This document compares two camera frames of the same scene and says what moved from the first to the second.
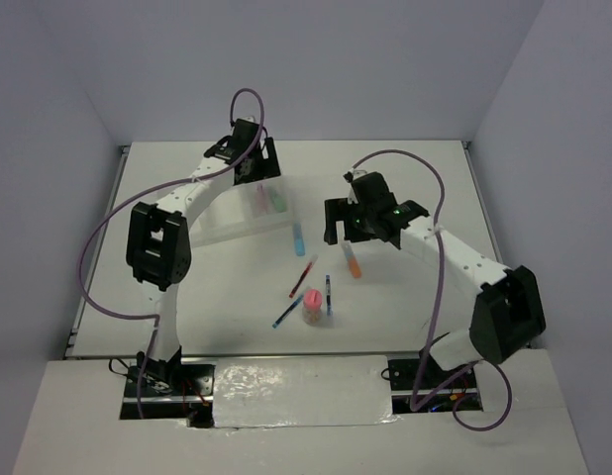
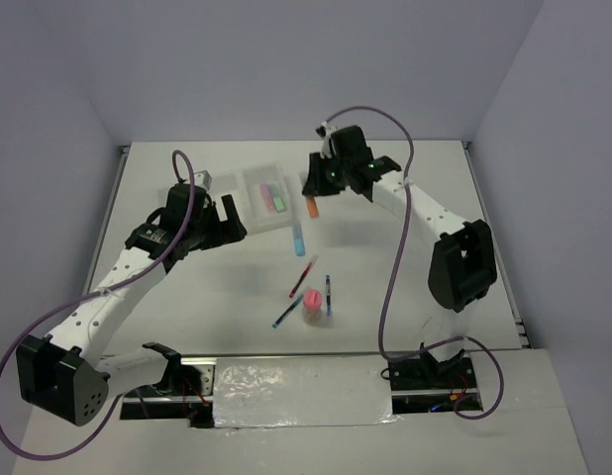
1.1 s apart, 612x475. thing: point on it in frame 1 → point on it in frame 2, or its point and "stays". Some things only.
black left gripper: x=270 y=164 → x=233 y=230
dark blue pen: x=329 y=309 stays
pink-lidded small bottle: x=312 y=301 stays
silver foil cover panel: x=296 y=391 stays
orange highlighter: x=352 y=260 → x=313 y=207
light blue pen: x=287 y=311 stays
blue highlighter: x=299 y=243 stays
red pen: x=314 y=259 stays
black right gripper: x=339 y=210 → x=315 y=185
